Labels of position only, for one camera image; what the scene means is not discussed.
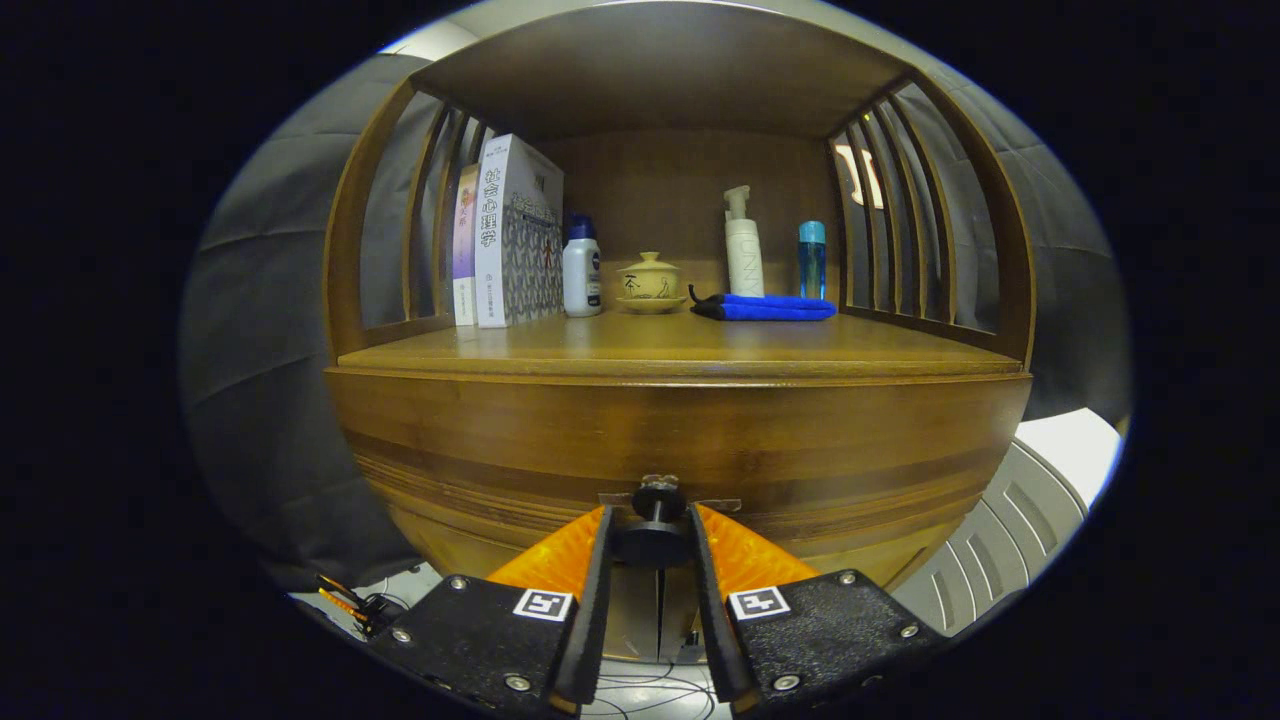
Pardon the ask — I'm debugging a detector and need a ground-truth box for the yellow lidded tea cup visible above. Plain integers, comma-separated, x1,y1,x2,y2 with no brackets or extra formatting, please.
615,251,689,315

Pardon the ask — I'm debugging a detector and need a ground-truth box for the wooden cabinet door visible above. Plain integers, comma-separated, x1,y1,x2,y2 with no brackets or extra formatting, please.
395,500,661,663
660,520,961,663

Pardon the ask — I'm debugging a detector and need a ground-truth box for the clear blue bottle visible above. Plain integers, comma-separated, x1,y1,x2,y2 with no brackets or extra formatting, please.
797,221,828,301

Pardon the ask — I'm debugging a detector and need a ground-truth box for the white plastic drawer unit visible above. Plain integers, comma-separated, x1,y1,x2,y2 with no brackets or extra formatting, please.
890,408,1126,636

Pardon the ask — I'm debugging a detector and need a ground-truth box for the white pump bottle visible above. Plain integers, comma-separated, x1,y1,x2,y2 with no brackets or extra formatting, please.
723,185,766,298

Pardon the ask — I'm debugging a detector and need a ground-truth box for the wooden cabinet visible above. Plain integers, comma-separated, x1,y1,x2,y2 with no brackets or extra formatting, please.
322,0,1036,666

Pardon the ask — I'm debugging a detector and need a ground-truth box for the thin purple book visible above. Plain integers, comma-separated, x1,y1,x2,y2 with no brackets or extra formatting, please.
452,163,481,327

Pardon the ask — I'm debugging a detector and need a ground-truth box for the white patterned book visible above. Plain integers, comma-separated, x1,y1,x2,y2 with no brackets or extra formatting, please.
474,134,566,329

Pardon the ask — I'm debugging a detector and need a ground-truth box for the white bottle with blue cap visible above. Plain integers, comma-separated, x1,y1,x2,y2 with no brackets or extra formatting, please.
562,213,604,318

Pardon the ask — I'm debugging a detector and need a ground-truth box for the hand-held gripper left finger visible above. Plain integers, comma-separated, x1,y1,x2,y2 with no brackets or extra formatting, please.
365,505,613,716

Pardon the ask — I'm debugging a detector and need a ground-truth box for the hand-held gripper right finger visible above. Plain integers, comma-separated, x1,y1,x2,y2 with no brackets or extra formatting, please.
688,503,946,716

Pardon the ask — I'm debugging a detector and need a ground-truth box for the wooden drawer with black knob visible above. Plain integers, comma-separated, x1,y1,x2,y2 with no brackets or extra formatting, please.
325,368,1033,591

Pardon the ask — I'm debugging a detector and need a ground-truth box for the wooden countertop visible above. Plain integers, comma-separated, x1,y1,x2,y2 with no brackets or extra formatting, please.
338,305,1026,379

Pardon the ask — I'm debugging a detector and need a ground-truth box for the orange and black tool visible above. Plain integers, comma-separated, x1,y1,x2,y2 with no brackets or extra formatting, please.
318,575,386,636

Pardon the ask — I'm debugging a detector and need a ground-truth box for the folded blue cloth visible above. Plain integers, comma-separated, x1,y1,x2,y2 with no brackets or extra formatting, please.
688,285,838,323

